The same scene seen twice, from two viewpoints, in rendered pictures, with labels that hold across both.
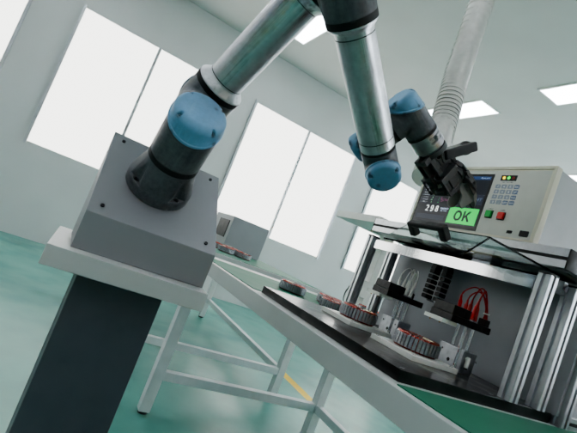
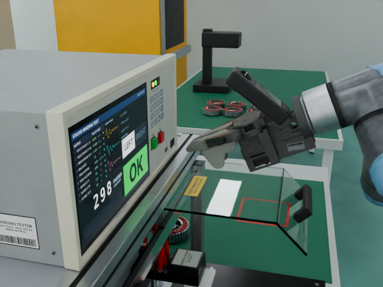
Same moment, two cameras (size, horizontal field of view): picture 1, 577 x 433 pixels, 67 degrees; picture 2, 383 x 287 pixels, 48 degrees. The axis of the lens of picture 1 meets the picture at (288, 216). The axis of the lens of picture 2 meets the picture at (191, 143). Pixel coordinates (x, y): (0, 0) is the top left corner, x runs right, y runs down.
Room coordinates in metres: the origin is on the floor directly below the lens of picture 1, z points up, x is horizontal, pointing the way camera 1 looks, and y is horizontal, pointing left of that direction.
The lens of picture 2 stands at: (1.65, 0.02, 1.45)
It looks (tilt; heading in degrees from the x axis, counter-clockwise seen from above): 20 degrees down; 220
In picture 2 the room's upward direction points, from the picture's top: straight up
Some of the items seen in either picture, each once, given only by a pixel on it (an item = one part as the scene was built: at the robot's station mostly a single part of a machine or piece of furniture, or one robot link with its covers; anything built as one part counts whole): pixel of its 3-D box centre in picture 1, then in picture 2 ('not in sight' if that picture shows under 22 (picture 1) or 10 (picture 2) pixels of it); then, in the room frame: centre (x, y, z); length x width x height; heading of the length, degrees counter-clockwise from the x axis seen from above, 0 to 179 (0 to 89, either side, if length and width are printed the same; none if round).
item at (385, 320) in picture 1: (393, 327); not in sight; (1.34, -0.42, 0.80); 0.07 x 0.05 x 0.06; 26
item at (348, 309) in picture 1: (358, 314); not in sight; (1.28, -0.29, 0.80); 0.11 x 0.11 x 0.04
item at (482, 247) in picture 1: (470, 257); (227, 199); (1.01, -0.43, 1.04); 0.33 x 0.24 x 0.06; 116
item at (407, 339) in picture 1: (416, 343); not in sight; (1.06, -0.40, 0.80); 0.11 x 0.11 x 0.04
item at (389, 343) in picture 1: (412, 352); not in sight; (1.06, -0.40, 0.78); 0.15 x 0.15 x 0.01; 26
